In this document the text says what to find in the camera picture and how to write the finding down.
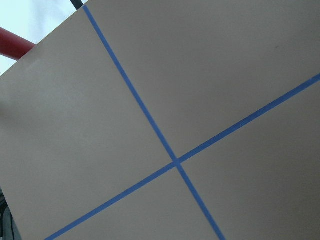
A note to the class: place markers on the red cylinder tube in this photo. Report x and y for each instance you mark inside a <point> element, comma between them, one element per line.
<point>13,46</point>

